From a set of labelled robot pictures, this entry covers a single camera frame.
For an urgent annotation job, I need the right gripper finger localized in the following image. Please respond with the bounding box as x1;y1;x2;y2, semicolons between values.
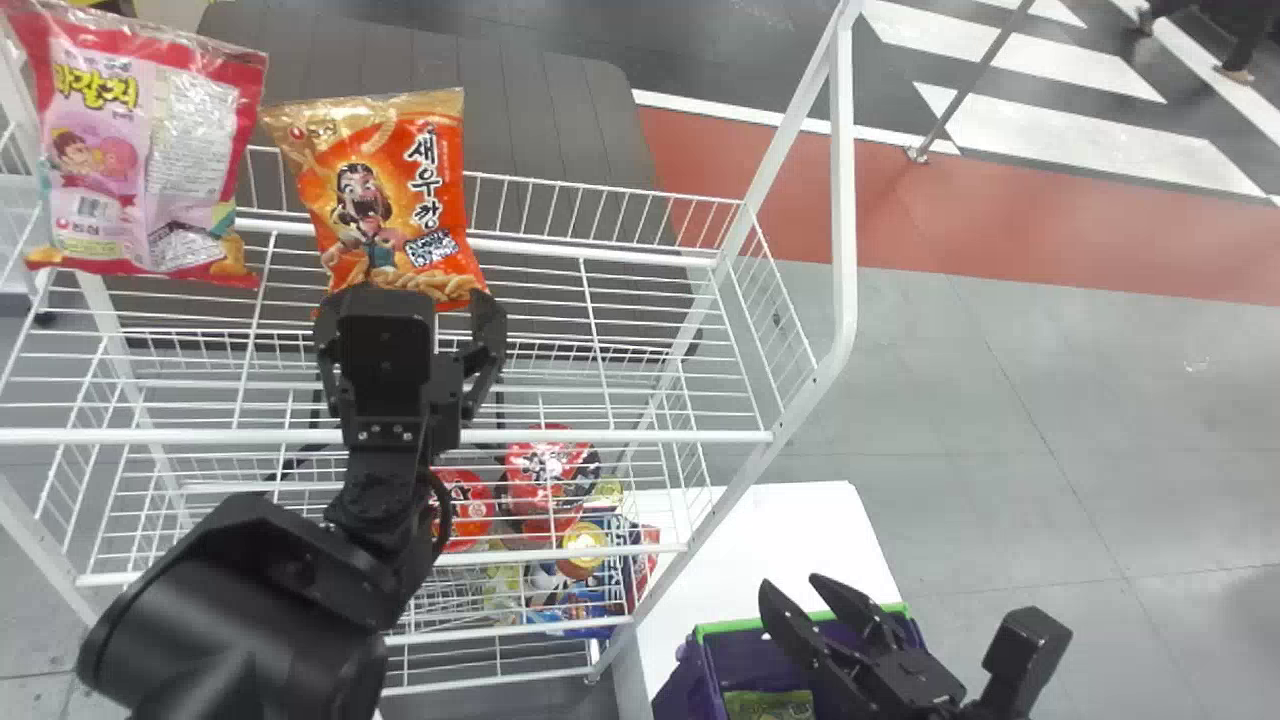
808;572;907;653
757;577;863;703

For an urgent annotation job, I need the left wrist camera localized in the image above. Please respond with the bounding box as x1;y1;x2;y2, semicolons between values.
335;287;439;389

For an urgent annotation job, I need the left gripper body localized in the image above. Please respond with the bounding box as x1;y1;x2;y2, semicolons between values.
321;345;480;450

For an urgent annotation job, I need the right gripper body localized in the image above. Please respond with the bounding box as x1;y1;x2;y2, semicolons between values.
814;643;968;720

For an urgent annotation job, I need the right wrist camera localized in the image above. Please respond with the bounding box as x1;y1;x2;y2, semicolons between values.
978;606;1074;720

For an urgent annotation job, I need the blue snack packet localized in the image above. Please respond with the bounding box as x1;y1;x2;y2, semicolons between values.
524;585;641;641

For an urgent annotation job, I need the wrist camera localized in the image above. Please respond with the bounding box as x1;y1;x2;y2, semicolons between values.
335;287;439;389
978;606;1074;720

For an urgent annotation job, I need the person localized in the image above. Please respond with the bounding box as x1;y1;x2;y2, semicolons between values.
1135;0;1280;87

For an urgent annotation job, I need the green snack packet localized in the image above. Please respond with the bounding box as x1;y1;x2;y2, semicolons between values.
722;688;817;720

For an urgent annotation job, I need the red noodle cup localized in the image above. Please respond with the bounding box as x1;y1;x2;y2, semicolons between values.
502;424;602;523
430;467;499;554

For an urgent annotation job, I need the red snack packet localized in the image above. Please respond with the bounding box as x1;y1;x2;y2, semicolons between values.
4;0;269;291

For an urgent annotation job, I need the white wire rack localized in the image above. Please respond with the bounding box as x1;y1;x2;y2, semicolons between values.
0;0;863;720

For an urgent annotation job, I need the white slab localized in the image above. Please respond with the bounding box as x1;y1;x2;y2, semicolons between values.
612;480;907;720

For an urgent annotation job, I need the orange snack packet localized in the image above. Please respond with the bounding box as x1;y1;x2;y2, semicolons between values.
260;88;490;307

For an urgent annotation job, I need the purple crate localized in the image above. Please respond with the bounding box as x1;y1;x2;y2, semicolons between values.
652;600;927;720

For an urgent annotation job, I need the yellow noodle cup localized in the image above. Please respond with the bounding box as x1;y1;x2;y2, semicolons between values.
557;520;609;582

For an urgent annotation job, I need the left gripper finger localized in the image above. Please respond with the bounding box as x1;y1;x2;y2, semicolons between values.
313;290;345;359
464;289;509;412

